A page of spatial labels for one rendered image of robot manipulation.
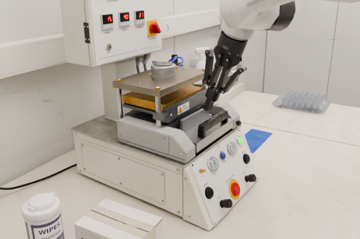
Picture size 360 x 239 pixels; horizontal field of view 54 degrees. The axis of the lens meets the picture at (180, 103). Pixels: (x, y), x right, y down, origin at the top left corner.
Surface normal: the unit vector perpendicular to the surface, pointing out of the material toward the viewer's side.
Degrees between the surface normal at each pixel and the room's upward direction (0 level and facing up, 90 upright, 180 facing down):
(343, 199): 0
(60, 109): 90
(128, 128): 90
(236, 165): 65
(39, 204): 1
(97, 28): 90
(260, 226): 0
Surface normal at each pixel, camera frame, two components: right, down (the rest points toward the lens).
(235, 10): -0.65, 0.27
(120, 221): -0.02, -0.94
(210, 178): 0.74, -0.23
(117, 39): 0.82, 0.18
